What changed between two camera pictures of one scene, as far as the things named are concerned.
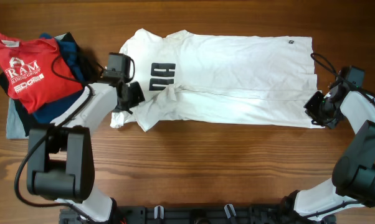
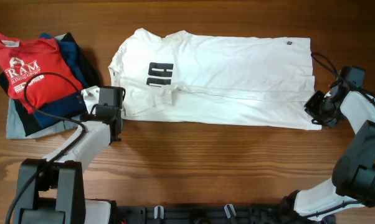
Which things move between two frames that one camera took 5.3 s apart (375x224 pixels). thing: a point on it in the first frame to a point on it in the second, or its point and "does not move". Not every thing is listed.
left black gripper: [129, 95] to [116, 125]
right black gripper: [309, 106] does not move
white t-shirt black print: [194, 79] does not move
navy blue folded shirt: [51, 114] does not move
